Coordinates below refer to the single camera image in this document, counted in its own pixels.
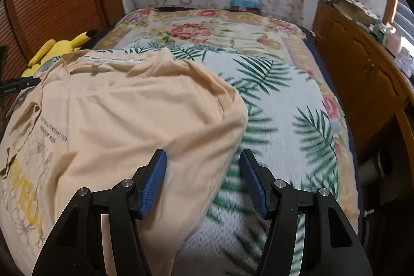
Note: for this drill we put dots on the dark blue bed sheet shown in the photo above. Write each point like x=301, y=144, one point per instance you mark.
x=351, y=140

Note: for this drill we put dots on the blue cloth bundle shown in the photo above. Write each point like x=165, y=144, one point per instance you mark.
x=244, y=1

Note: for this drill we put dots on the yellow plush toy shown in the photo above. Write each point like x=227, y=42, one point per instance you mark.
x=61, y=48

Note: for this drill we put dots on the pink bottle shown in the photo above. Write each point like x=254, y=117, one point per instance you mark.
x=397, y=43

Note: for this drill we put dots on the wooden cabinet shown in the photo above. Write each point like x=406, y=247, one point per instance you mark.
x=355, y=62

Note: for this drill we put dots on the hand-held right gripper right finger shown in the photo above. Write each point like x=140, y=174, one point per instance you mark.
x=255, y=187

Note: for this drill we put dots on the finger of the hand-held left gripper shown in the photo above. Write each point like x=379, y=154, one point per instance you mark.
x=29, y=82

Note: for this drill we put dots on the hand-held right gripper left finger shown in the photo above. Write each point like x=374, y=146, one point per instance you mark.
x=152, y=187

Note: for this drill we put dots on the grey window blind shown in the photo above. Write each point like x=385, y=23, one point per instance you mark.
x=406, y=17

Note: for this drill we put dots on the beige printed t-shirt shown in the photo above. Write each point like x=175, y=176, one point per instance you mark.
x=129, y=120

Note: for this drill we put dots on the wooden window frame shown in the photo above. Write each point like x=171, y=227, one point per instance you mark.
x=389, y=4

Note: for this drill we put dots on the small cardboard box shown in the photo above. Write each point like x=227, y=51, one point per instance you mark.
x=249, y=8

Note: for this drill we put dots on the floral blanket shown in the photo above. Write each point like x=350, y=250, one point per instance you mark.
x=200, y=27

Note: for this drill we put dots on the palm leaf blanket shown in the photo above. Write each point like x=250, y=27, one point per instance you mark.
x=284, y=108

